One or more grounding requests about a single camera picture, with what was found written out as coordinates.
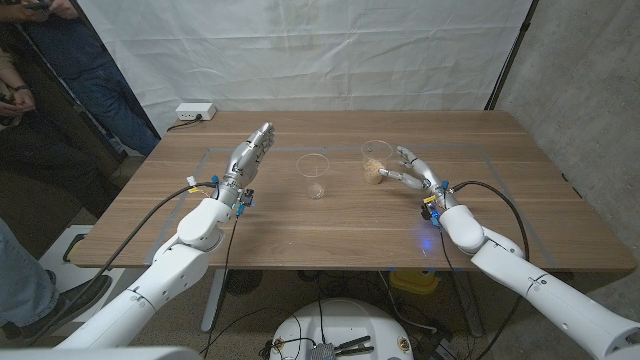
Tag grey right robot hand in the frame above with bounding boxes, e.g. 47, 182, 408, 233
377, 145, 459, 210

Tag white power strip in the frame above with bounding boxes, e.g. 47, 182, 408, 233
175, 102, 217, 122

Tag white robot torso edge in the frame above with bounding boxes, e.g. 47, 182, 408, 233
0, 345, 204, 360

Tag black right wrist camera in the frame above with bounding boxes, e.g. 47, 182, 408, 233
419, 194, 442, 227

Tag black round floor fan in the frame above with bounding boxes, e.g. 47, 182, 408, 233
224, 269, 264, 296

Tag black power strip cord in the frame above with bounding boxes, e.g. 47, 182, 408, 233
166, 115, 204, 133

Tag seated person in dark trousers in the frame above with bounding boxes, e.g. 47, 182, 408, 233
0, 47, 126, 236

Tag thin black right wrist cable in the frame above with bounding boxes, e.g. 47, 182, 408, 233
437, 225, 474, 331

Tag white table leg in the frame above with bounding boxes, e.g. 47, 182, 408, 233
200, 269, 229, 332

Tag clear plastic cup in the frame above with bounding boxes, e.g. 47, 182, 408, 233
295, 152, 331, 200
360, 139, 394, 186

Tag person leg with dark shoe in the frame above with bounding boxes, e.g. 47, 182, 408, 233
0, 217, 114, 346

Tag black backdrop stand pole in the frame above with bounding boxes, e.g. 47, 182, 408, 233
482, 0, 542, 112

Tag black cable on base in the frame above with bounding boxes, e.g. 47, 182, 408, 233
316, 279, 327, 346

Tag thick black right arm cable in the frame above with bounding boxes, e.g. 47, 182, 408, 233
449, 179, 531, 360

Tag white floor board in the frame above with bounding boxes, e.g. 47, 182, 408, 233
38, 223, 126, 321

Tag standing person in blue jeans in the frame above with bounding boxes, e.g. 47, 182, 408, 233
0, 0, 162, 157

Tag black clips on base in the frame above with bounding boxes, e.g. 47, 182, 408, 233
333, 335, 375, 357

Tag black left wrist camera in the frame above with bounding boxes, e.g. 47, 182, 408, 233
234, 187, 256, 217

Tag grey table leg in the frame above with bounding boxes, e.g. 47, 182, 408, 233
452, 272, 485, 337

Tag small grey box on base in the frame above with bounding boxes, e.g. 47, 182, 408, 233
310, 342, 337, 360

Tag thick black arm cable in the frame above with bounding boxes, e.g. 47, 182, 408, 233
27, 182, 216, 349
449, 179, 531, 360

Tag thin black left wrist cable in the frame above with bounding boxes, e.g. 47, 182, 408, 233
199, 214, 240, 359

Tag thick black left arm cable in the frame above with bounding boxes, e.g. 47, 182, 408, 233
27, 182, 216, 349

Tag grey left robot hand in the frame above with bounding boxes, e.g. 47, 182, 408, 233
212, 121, 277, 207

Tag grey tape outline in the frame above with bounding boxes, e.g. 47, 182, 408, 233
144, 144, 559, 269

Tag brown sugar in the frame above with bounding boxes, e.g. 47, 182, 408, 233
363, 159, 387, 185

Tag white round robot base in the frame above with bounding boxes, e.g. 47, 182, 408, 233
269, 298, 415, 360

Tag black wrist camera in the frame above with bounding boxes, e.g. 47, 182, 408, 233
234, 187, 256, 217
419, 194, 442, 227

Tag yellow box under table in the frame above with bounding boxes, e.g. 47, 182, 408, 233
388, 268, 441, 295

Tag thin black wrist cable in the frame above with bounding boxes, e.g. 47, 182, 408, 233
437, 225, 474, 331
199, 214, 240, 359

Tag white backdrop sheet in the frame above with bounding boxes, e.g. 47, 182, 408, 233
77, 0, 535, 136

